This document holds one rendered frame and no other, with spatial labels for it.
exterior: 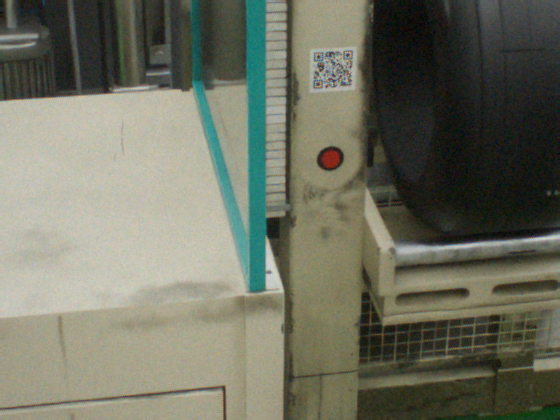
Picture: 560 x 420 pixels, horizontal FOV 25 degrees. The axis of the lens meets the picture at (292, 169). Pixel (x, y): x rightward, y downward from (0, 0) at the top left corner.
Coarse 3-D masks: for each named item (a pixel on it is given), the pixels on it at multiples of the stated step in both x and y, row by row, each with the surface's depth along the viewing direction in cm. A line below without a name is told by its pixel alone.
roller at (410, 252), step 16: (400, 240) 215; (416, 240) 215; (432, 240) 215; (448, 240) 215; (464, 240) 215; (480, 240) 216; (496, 240) 216; (512, 240) 216; (528, 240) 217; (544, 240) 217; (400, 256) 213; (416, 256) 214; (432, 256) 214; (448, 256) 215; (464, 256) 215; (480, 256) 216; (496, 256) 217; (512, 256) 218
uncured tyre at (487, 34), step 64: (384, 0) 230; (448, 0) 191; (512, 0) 189; (384, 64) 235; (448, 64) 190; (512, 64) 188; (384, 128) 232; (448, 128) 193; (512, 128) 190; (448, 192) 200; (512, 192) 198
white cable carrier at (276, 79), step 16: (272, 0) 197; (272, 16) 198; (272, 32) 200; (272, 48) 201; (272, 64) 202; (272, 80) 203; (288, 80) 206; (272, 96) 205; (272, 112) 206; (272, 128) 207; (272, 144) 209; (272, 160) 210; (272, 176) 212; (272, 192) 213
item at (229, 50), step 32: (192, 0) 178; (224, 0) 145; (256, 0) 122; (192, 32) 180; (224, 32) 147; (256, 32) 123; (224, 64) 150; (256, 64) 125; (224, 96) 152; (256, 96) 127; (224, 128) 154; (256, 128) 128; (224, 160) 157; (256, 160) 130; (224, 192) 155; (256, 192) 132; (256, 224) 133; (256, 256) 135; (256, 288) 137
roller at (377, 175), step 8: (368, 168) 238; (376, 168) 238; (384, 168) 238; (368, 176) 238; (376, 176) 238; (384, 176) 238; (368, 184) 238; (376, 184) 239; (384, 184) 239; (392, 184) 240
